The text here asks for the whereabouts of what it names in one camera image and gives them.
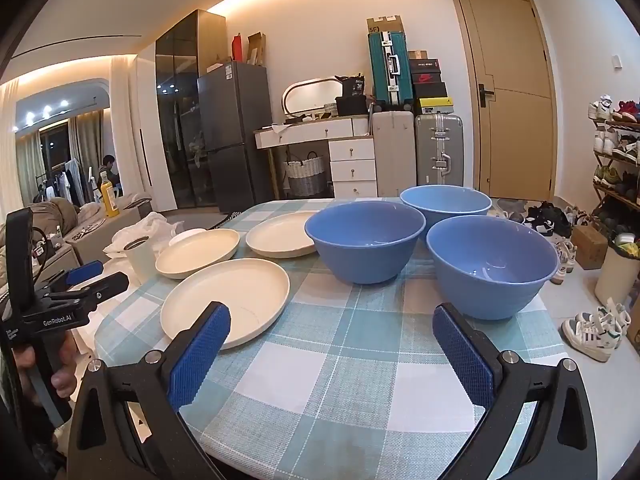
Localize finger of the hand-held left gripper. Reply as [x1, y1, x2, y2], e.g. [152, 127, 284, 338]
[47, 260, 105, 293]
[35, 272, 130, 313]

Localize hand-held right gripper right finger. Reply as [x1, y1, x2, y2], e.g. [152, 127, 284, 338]
[430, 302, 596, 480]

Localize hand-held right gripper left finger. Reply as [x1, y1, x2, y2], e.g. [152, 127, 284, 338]
[67, 301, 232, 480]

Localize cream plate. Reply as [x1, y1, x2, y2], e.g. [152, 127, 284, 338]
[245, 211, 321, 259]
[155, 228, 241, 280]
[160, 258, 291, 351]

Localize blue bowl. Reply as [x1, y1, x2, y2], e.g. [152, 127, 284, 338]
[426, 215, 559, 321]
[304, 201, 427, 285]
[400, 185, 493, 233]

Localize person's left hand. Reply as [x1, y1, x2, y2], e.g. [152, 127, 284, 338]
[10, 345, 78, 411]

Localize pale green cup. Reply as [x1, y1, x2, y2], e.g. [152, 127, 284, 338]
[123, 236, 158, 285]

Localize beige sofa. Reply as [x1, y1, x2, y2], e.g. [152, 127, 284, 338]
[0, 195, 151, 286]

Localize white plastic bag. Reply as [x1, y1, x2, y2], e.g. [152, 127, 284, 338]
[103, 211, 188, 258]

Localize yellow bottle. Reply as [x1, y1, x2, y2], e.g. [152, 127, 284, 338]
[100, 171, 121, 218]

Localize small white dish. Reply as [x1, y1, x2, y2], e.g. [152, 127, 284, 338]
[169, 228, 207, 247]

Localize clothes rack with garments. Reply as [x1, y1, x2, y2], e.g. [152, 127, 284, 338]
[32, 157, 98, 206]

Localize teal checked tablecloth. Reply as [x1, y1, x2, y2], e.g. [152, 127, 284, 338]
[95, 199, 571, 480]

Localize white green sneaker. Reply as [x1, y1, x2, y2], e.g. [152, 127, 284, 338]
[575, 302, 632, 341]
[561, 312, 623, 362]

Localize beige curtain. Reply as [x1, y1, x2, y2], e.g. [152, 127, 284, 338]
[67, 110, 104, 201]

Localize black white striped mat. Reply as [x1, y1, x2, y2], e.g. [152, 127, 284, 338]
[215, 211, 247, 231]

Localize white beige sneaker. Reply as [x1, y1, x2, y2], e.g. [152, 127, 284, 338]
[550, 240, 578, 286]

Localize pile of dark shoes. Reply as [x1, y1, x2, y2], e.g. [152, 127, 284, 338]
[495, 197, 583, 241]

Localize small brown cardboard box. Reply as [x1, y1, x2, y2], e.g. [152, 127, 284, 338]
[571, 225, 608, 270]

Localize white trash bin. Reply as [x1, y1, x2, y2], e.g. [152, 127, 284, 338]
[595, 240, 640, 306]

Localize dark glass cabinet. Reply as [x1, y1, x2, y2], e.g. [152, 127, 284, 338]
[155, 9, 228, 210]

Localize dark grey fridge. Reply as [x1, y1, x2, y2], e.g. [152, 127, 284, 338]
[196, 61, 273, 213]

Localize silver suitcase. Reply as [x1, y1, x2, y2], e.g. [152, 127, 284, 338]
[415, 113, 465, 188]

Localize woven laundry basket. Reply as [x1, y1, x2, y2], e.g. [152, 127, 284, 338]
[284, 151, 326, 197]

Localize wooden shoe rack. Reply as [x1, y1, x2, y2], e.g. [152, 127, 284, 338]
[590, 100, 640, 238]

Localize beige suitcase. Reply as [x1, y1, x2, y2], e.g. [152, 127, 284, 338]
[372, 110, 417, 198]

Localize white vanity desk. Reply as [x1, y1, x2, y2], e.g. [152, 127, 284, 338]
[254, 115, 378, 200]

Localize wooden door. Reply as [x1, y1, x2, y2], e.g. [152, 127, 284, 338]
[447, 0, 557, 201]

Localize yellow black shoe box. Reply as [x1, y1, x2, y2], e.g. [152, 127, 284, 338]
[416, 97, 453, 115]

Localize black storage box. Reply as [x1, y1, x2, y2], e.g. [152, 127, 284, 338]
[336, 96, 371, 116]

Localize oval mirror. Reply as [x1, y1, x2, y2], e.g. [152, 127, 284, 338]
[281, 77, 351, 120]

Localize flat cardboard box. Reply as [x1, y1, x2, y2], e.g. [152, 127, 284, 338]
[246, 32, 267, 66]

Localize rows of assorted shoes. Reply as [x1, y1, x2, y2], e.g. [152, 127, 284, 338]
[587, 94, 640, 233]

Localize black paper bag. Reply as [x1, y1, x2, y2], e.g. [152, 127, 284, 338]
[336, 75, 368, 98]

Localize teal suitcase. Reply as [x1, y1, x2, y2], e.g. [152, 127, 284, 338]
[368, 30, 414, 111]

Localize black cable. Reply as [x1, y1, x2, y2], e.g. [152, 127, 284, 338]
[31, 226, 51, 281]

